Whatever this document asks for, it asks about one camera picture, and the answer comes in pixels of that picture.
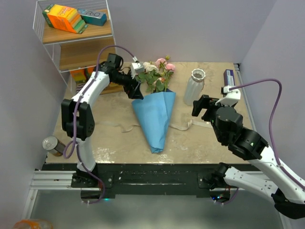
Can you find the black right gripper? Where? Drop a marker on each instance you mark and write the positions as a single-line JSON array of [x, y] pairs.
[[204, 102]]

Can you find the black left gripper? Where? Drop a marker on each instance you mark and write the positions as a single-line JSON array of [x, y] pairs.
[[132, 84]]

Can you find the blue wrapping paper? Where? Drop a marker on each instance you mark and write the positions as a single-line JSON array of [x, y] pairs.
[[154, 113]]

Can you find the beige ribbon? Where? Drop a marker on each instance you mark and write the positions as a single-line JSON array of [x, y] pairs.
[[126, 129]]

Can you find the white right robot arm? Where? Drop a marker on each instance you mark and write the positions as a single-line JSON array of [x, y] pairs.
[[280, 189]]

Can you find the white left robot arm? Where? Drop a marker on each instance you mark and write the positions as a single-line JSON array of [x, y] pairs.
[[76, 113]]

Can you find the white ribbed ceramic vase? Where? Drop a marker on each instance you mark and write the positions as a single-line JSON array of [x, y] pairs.
[[194, 87]]

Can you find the pink artificial flower bouquet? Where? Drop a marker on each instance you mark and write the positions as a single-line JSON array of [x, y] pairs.
[[156, 75]]

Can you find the purple rectangular box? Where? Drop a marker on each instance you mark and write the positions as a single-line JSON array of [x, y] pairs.
[[229, 77]]

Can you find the orange box bottom middle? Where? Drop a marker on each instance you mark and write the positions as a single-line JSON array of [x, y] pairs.
[[89, 71]]

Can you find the orange box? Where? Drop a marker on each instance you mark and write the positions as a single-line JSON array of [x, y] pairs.
[[89, 71], [78, 75]]

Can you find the purple wavy striped cloth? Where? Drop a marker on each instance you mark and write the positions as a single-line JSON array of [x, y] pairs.
[[79, 87]]

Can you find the orange box bottom left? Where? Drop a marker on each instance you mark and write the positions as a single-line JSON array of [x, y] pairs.
[[78, 75]]

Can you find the teal toothpaste box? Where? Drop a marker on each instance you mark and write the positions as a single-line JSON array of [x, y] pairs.
[[92, 17]]

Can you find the metal tin can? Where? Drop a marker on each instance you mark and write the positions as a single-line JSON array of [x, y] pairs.
[[53, 145]]

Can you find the orange sponge pack top shelf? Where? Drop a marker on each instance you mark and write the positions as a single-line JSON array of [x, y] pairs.
[[64, 18]]

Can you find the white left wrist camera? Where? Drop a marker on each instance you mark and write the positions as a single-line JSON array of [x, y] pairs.
[[136, 68]]

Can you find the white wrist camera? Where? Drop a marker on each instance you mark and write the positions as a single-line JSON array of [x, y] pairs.
[[136, 68], [230, 96]]

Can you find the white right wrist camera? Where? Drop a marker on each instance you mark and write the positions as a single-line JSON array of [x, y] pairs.
[[230, 96]]

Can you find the white wire wooden shelf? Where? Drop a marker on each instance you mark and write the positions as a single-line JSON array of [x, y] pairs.
[[70, 51]]

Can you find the aluminium frame rail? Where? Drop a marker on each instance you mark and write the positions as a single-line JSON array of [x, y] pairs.
[[47, 189]]

